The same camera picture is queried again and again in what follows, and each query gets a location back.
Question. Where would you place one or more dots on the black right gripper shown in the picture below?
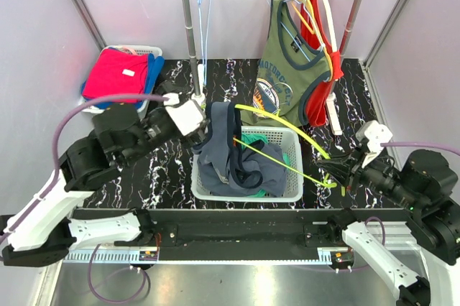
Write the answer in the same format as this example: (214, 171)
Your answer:
(342, 167)

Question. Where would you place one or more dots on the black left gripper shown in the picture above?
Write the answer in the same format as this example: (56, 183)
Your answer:
(193, 138)

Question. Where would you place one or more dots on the navy blue tank top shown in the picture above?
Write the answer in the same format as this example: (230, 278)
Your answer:
(228, 169)

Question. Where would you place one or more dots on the olive green tank top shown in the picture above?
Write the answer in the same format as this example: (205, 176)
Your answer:
(282, 78)

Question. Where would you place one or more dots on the light blue wire hanger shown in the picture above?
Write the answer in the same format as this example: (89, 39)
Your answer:
(204, 18)

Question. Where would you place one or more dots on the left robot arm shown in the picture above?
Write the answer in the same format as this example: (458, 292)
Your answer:
(43, 234)

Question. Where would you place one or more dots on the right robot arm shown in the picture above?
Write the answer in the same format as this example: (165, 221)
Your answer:
(423, 189)

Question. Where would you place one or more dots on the red tank top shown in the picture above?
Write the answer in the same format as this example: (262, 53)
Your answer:
(315, 103)

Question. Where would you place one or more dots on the white hanger under red top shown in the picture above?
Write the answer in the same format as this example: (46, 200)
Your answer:
(330, 25)

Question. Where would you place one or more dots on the yellow plastic hanger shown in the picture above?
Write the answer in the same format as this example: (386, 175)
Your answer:
(307, 17)

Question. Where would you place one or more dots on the white plastic mesh basket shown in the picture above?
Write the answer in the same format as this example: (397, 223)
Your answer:
(288, 141)

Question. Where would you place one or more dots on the folded clothes stack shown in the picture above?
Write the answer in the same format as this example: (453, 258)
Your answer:
(118, 76)

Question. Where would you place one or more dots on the small white basket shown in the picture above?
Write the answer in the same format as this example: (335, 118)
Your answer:
(136, 49)

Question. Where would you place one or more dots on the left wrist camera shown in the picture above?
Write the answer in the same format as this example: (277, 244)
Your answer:
(187, 116)

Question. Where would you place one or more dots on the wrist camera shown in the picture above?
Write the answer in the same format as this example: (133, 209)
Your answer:
(372, 135)
(187, 116)

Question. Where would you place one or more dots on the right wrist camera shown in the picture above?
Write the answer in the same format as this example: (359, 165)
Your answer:
(372, 135)

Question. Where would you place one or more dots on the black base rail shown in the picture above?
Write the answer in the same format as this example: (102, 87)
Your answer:
(243, 237)

